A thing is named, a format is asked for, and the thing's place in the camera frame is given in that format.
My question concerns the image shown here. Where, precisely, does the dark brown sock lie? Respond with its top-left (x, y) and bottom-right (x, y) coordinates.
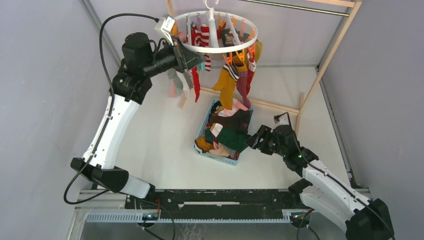
top-left (210, 109), bottom-right (253, 134)

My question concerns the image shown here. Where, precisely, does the black patterned hanging sock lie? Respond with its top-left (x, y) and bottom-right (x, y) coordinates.
top-left (220, 28), bottom-right (250, 47)

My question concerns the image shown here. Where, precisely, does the pink patterned hanging sock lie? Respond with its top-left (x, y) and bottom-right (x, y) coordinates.
top-left (169, 84), bottom-right (183, 98)

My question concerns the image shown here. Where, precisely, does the red santa sock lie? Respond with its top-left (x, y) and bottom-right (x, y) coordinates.
top-left (191, 67), bottom-right (201, 103)

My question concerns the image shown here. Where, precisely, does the purple hanging sock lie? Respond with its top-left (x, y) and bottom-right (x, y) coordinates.
top-left (236, 71), bottom-right (251, 109)

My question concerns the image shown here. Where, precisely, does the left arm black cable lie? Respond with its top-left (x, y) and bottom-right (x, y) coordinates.
top-left (63, 13), bottom-right (160, 206)

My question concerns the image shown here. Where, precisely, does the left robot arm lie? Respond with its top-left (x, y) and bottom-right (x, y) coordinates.
top-left (70, 32), bottom-right (206, 209)

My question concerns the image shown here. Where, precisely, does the white round clip hanger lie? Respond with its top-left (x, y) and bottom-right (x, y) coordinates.
top-left (173, 0), bottom-right (258, 58)

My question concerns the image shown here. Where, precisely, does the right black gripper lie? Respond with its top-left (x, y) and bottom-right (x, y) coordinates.
top-left (244, 124), bottom-right (287, 157)

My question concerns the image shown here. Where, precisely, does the dark green sock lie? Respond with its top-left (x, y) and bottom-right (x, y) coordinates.
top-left (215, 127), bottom-right (251, 153)

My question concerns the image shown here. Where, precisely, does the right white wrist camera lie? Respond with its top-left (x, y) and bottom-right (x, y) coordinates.
top-left (273, 112), bottom-right (290, 127)

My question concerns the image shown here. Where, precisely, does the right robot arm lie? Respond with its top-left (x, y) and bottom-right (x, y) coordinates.
top-left (245, 124), bottom-right (395, 240)

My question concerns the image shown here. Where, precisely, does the grey beige striped sock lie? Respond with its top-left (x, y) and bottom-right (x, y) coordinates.
top-left (166, 68), bottom-right (194, 91)

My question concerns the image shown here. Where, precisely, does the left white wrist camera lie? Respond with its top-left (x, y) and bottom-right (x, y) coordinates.
top-left (154, 14), bottom-right (176, 46)

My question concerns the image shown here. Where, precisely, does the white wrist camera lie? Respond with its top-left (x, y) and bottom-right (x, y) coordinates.
top-left (154, 14), bottom-right (176, 46)
top-left (273, 112), bottom-right (290, 127)

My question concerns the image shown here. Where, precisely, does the red white hanging sock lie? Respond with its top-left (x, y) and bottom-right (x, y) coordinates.
top-left (191, 24), bottom-right (212, 72)

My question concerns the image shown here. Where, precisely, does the wooden drying rack frame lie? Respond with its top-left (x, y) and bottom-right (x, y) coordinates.
top-left (166, 0), bottom-right (362, 133)

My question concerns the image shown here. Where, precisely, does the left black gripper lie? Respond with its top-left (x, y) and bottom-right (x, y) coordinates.
top-left (141, 35), bottom-right (205, 78)

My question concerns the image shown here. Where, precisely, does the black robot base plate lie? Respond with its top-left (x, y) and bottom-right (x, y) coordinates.
top-left (124, 189), bottom-right (309, 221)

